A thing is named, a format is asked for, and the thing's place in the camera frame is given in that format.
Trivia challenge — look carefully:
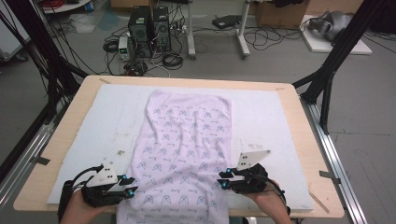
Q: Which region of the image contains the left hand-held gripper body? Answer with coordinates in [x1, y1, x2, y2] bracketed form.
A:
[81, 160, 129, 208]

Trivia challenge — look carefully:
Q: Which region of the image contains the small white power supply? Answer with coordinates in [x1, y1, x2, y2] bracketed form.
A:
[118, 35, 132, 62]

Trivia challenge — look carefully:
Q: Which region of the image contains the loose black floor cable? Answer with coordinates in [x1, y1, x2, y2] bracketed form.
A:
[243, 27, 304, 51]

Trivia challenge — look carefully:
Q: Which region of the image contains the lilac cat print towel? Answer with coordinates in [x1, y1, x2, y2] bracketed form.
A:
[115, 89, 233, 224]

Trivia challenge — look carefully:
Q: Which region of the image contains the cardboard box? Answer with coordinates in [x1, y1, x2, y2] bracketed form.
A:
[255, 0, 310, 30]

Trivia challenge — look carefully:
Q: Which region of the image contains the black frame post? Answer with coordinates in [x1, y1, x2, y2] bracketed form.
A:
[5, 0, 90, 125]
[291, 0, 388, 135]

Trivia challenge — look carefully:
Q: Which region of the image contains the white floor board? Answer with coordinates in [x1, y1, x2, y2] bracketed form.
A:
[300, 14, 374, 56]

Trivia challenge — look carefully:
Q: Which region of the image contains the white round table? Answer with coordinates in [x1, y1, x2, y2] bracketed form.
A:
[39, 0, 95, 15]

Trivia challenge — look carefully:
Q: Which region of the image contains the coiled black cable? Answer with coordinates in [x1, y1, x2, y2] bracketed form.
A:
[161, 51, 185, 71]

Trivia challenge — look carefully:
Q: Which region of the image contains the white metal stand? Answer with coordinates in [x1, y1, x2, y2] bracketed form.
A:
[186, 0, 252, 61]

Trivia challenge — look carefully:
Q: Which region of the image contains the black computer tower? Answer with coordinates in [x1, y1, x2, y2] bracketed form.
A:
[128, 6, 154, 59]
[151, 7, 173, 52]

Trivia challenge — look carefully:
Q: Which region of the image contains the grey headset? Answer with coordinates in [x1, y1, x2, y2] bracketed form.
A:
[307, 10, 355, 42]

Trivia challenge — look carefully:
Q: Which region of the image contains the grey tape strip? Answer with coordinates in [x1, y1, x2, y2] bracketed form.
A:
[318, 170, 342, 185]

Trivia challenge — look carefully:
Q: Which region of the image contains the person's left hand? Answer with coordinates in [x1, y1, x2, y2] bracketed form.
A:
[60, 189, 107, 224]

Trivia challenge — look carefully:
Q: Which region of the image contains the aluminium rail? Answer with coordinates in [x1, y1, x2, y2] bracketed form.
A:
[0, 101, 64, 214]
[300, 95, 370, 224]

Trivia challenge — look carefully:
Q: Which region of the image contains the black flat box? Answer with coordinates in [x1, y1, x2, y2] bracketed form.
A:
[211, 14, 243, 31]

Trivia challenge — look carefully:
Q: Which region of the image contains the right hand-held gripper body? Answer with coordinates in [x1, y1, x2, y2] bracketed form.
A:
[232, 149, 272, 196]

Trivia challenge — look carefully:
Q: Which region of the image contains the black tape strip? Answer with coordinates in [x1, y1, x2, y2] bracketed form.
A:
[30, 156, 51, 166]

